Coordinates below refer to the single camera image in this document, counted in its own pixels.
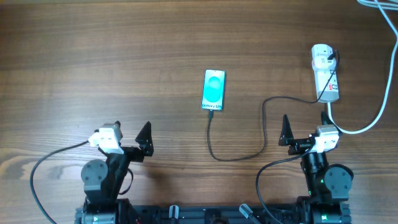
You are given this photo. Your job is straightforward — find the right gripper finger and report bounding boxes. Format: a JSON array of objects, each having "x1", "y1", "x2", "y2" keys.
[
  {"x1": 279, "y1": 114, "x2": 294, "y2": 146},
  {"x1": 321, "y1": 111, "x2": 343, "y2": 136}
]

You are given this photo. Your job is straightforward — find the white power strip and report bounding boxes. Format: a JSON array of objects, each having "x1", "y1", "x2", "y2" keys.
[{"x1": 312, "y1": 44, "x2": 340, "y2": 103}]

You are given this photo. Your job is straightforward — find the black USB charging cable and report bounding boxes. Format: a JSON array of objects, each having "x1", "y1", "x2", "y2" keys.
[{"x1": 206, "y1": 49, "x2": 340, "y2": 162}]

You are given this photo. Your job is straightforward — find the teal screen Galaxy smartphone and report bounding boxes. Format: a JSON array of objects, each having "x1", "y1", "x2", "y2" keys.
[{"x1": 201, "y1": 69, "x2": 226, "y2": 111}]

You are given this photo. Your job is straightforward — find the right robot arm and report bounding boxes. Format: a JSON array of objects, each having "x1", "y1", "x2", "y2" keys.
[{"x1": 279, "y1": 112, "x2": 354, "y2": 223}]

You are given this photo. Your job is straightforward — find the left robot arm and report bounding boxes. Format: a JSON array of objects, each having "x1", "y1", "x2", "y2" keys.
[{"x1": 75, "y1": 121, "x2": 154, "y2": 224}]

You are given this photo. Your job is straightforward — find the white charger plug adapter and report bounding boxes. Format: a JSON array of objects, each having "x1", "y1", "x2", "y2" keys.
[{"x1": 312, "y1": 54, "x2": 336, "y2": 71}]

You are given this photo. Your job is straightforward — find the white power strip cord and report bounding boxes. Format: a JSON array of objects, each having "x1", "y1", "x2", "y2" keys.
[{"x1": 326, "y1": 0, "x2": 398, "y2": 135}]

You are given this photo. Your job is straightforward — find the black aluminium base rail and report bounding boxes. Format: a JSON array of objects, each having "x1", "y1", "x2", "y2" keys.
[{"x1": 75, "y1": 203, "x2": 352, "y2": 224}]

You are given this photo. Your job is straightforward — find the white cables at corner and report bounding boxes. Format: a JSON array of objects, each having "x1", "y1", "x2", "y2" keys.
[{"x1": 356, "y1": 0, "x2": 398, "y2": 12}]

